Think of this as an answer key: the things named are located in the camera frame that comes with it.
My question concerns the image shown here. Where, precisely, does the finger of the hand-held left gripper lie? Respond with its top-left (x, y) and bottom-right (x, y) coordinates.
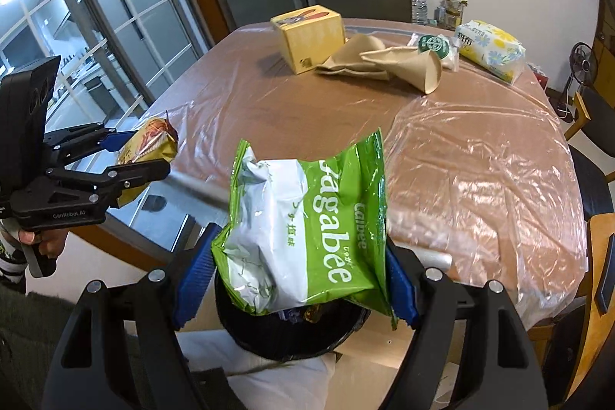
top-left (45, 124), bottom-right (142, 164)
top-left (45, 159), bottom-right (172, 199)

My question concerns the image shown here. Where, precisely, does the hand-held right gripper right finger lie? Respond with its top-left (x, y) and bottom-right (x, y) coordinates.
top-left (384, 239), bottom-right (549, 410)

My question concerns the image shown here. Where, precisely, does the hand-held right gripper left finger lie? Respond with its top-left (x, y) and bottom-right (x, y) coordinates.
top-left (42, 222), bottom-right (224, 410)

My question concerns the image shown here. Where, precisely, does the yellow snack bag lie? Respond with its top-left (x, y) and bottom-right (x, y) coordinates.
top-left (118, 111), bottom-right (180, 208)

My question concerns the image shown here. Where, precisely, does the black trash bin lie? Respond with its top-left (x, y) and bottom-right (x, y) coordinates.
top-left (214, 271), bottom-right (371, 362)

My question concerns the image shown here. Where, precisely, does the green snack bag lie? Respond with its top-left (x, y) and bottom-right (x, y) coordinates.
top-left (210, 128), bottom-right (399, 329)

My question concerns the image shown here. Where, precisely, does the person's left hand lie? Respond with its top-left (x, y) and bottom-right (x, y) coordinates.
top-left (13, 226), bottom-right (70, 260)

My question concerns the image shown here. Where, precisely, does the glass door with white grid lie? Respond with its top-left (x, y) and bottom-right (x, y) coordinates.
top-left (0, 0), bottom-right (207, 132)

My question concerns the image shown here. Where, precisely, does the clear plastic table cover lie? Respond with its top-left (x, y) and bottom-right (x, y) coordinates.
top-left (125, 18), bottom-right (592, 329)

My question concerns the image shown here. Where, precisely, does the person's dark clothing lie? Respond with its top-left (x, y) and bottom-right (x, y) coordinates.
top-left (0, 282), bottom-right (65, 410)

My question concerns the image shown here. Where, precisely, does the light wooden chair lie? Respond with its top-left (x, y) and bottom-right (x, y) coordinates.
top-left (543, 213), bottom-right (615, 410)

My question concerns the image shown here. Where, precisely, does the yellow tissue box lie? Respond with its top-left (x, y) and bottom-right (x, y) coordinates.
top-left (270, 5), bottom-right (347, 75)

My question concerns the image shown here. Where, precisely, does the rolled brown paper bag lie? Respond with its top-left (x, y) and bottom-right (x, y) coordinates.
top-left (360, 46), bottom-right (443, 95)

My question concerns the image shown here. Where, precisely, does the flat brown paper bag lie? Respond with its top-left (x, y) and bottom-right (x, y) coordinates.
top-left (314, 34), bottom-right (392, 80)

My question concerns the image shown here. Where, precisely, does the white and green wrapper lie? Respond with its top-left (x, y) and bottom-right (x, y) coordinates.
top-left (408, 33), bottom-right (459, 72)

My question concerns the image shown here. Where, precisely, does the red box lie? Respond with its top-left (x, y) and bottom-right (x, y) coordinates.
top-left (529, 63), bottom-right (549, 90)

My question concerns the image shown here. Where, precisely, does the black-seat wooden chair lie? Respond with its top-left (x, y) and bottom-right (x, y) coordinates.
top-left (564, 88), bottom-right (615, 183)

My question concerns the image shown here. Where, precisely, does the yellow floral tissue pack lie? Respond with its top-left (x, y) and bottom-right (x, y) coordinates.
top-left (454, 20), bottom-right (527, 85)

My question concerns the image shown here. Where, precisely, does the glass jar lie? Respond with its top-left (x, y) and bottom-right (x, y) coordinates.
top-left (442, 0), bottom-right (466, 30)

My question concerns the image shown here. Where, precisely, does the dark standing fan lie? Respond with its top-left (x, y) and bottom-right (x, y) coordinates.
top-left (557, 42), bottom-right (594, 123)

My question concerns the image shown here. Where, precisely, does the wooden cabinet with oval mirrors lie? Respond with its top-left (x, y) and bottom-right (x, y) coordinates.
top-left (593, 2), bottom-right (615, 55)

